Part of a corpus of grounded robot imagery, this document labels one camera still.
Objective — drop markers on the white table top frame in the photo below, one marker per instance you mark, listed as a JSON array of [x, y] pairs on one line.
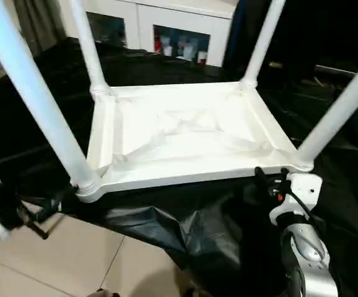
[[185, 136]]

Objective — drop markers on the white plastic table leg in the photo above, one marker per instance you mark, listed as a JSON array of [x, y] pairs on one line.
[[262, 43], [343, 105], [89, 43], [36, 93]]

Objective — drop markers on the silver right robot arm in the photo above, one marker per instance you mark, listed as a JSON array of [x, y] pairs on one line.
[[306, 253]]

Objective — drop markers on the black work mat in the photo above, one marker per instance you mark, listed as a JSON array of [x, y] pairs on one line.
[[216, 247]]

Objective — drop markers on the small yellow label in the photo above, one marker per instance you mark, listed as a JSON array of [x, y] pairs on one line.
[[275, 64]]

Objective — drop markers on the grey curtain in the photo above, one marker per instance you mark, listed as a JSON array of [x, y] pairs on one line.
[[36, 21]]

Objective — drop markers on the white glass-door cabinet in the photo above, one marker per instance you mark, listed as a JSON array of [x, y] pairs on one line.
[[166, 18]]

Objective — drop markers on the black metal rail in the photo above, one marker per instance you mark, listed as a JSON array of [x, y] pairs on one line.
[[343, 71]]

